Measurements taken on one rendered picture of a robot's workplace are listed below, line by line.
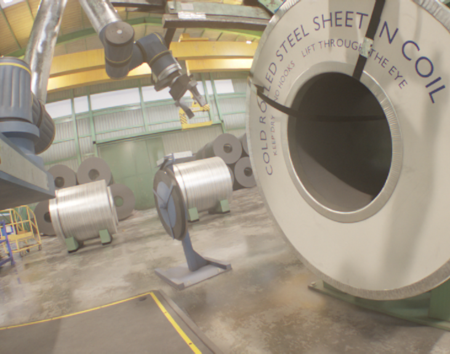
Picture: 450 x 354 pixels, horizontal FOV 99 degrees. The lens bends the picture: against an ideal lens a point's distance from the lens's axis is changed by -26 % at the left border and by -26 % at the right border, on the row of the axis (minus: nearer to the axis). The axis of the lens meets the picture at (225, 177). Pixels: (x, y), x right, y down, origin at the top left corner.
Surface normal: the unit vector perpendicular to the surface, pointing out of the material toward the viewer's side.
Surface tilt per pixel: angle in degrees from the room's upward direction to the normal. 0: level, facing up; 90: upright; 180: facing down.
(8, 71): 90
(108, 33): 90
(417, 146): 90
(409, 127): 90
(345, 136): 99
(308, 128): 113
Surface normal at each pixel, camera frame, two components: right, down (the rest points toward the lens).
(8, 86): 0.82, -0.20
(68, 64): 0.38, -0.10
